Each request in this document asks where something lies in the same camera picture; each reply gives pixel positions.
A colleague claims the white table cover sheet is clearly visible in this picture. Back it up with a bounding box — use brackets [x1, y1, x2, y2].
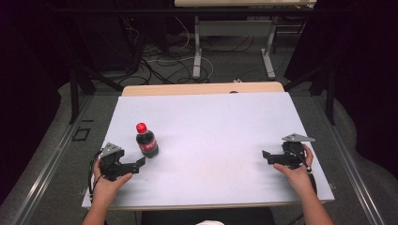
[81, 91, 335, 210]

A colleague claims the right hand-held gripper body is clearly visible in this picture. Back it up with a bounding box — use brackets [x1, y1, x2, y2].
[281, 133, 316, 170]

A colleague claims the black square floor hatch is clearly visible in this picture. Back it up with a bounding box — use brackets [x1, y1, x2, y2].
[71, 127, 91, 143]

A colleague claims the person's dark clothing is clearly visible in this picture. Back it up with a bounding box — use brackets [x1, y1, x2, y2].
[140, 207, 277, 225]

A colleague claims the black metal stand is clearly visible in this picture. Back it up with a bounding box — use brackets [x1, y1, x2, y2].
[283, 60, 338, 127]
[69, 64, 125, 125]

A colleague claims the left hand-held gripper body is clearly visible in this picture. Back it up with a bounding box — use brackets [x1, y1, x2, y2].
[99, 142, 126, 183]

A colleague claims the black curtain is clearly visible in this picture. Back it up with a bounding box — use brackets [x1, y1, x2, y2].
[0, 0, 78, 207]
[283, 0, 398, 181]

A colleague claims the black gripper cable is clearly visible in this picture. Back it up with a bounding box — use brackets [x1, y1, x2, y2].
[87, 150, 104, 203]
[285, 148, 318, 195]

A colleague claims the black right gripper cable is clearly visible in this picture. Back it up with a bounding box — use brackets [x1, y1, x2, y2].
[285, 148, 318, 195]

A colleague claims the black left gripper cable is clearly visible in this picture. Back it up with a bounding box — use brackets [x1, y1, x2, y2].
[87, 150, 104, 203]

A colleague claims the tangle of black floor cables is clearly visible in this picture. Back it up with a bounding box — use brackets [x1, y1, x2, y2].
[116, 17, 255, 86]

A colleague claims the white-legged desk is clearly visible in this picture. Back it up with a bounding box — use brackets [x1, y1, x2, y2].
[174, 0, 317, 81]

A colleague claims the cola bottle with red label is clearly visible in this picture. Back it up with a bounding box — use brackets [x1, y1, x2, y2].
[135, 130, 160, 159]

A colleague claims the person's left hand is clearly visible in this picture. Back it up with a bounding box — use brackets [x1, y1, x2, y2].
[92, 157, 133, 203]

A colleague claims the white floor cable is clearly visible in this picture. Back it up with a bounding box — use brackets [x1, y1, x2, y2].
[146, 15, 215, 83]

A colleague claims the light wooden table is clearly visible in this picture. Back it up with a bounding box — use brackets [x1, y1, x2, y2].
[88, 81, 327, 212]

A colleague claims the person's right hand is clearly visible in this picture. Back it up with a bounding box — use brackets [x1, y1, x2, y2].
[273, 144, 314, 192]

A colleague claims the aluminium floor rail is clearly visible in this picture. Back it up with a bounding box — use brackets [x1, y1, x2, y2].
[10, 95, 96, 225]
[309, 95, 387, 225]

